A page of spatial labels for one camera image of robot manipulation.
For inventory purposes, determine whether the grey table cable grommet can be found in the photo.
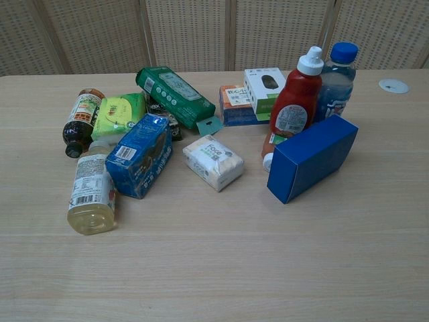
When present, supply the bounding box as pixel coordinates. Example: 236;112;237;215
378;78;412;95

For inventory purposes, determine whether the green wet wipes pack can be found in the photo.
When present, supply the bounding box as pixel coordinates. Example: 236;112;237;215
135;65;224;137

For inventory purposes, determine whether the brown sauce bottle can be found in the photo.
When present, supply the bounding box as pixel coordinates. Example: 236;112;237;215
63;87;107;159

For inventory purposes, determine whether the orange and blue box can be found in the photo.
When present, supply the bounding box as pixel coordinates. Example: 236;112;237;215
219;84;271;127

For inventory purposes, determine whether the plain blue cardboard box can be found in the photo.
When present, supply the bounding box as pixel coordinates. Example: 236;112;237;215
266;113;359;205

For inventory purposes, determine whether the yellow-green tissue pack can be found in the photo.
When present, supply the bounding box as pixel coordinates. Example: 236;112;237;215
90;93;147;142

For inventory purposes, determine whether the black snack packet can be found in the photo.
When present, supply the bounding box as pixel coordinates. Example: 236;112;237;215
145;97;184;142

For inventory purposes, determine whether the wicker folding screen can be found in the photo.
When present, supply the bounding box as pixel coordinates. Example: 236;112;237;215
0;0;429;78

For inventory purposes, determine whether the blue tissue pack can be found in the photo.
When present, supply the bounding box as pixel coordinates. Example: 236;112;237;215
105;112;174;200

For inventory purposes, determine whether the white computer mouse box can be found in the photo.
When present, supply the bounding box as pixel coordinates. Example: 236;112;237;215
243;67;288;121

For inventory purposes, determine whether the blue capped drink bottle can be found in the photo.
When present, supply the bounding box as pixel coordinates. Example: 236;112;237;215
314;41;359;123

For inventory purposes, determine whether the red ketchup squeeze bottle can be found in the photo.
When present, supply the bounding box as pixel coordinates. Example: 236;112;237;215
261;46;324;173

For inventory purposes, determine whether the white facial tissue pack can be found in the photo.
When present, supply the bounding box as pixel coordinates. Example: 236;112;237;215
182;134;245;193

